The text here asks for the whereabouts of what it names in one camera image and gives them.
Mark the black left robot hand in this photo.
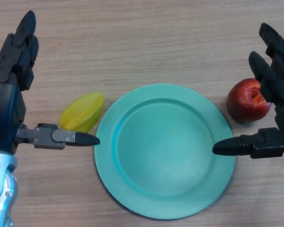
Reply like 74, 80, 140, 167
0, 10, 101, 156

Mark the yellow starfruit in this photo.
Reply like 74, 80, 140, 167
59, 92, 104, 133

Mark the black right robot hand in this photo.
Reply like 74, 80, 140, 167
212, 23, 284, 159

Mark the green round plate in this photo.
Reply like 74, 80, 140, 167
94, 83, 235, 220

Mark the red apple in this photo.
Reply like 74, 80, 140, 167
226, 78, 272, 123

